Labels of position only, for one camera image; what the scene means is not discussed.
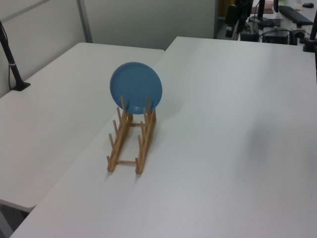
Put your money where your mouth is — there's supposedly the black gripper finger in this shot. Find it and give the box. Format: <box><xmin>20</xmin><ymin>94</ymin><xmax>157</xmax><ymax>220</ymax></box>
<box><xmin>225</xmin><ymin>4</ymin><xmax>236</xmax><ymax>38</ymax></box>
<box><xmin>236</xmin><ymin>14</ymin><xmax>248</xmax><ymax>35</ymax></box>

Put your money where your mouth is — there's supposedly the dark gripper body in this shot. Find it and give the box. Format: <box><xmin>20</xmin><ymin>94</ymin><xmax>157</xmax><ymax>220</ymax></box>
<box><xmin>234</xmin><ymin>0</ymin><xmax>254</xmax><ymax>17</ymax></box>

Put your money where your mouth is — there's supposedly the blue round plate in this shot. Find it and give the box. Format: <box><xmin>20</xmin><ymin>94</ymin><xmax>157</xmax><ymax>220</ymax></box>
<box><xmin>109</xmin><ymin>61</ymin><xmax>163</xmax><ymax>115</ymax></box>

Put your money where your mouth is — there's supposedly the wooden plate rack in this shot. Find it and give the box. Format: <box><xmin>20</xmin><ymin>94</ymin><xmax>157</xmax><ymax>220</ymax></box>
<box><xmin>106</xmin><ymin>95</ymin><xmax>157</xmax><ymax>175</ymax></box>

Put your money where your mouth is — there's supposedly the black device with green part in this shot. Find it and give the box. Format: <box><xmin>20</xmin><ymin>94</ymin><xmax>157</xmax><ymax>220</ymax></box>
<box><xmin>240</xmin><ymin>20</ymin><xmax>261</xmax><ymax>42</ymax></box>

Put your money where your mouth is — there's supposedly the black computer box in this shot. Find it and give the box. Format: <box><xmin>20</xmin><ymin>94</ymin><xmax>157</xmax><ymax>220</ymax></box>
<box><xmin>262</xmin><ymin>29</ymin><xmax>291</xmax><ymax>46</ymax></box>

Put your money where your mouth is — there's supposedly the black keyboard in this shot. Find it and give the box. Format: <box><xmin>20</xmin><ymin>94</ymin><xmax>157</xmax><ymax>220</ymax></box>
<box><xmin>278</xmin><ymin>5</ymin><xmax>314</xmax><ymax>26</ymax></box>

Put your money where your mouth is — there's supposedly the black clamp stand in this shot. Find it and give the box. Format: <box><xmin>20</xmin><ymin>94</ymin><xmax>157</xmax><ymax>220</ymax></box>
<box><xmin>302</xmin><ymin>0</ymin><xmax>317</xmax><ymax>53</ymax></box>

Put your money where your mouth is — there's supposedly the black pole with white band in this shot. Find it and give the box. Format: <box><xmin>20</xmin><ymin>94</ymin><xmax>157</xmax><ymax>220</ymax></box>
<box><xmin>0</xmin><ymin>19</ymin><xmax>32</xmax><ymax>92</ymax></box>

